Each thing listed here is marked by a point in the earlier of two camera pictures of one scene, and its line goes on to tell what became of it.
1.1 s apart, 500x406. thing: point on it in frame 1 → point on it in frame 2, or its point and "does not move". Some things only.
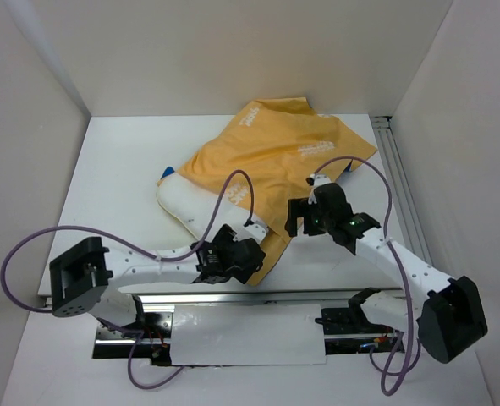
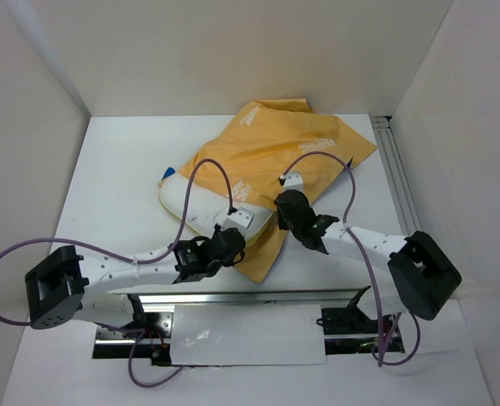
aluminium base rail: x=337 y=299 does not move
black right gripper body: x=321 y=222 → x=286 y=224
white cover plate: x=205 y=335 does not move
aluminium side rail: x=414 y=232 does not move
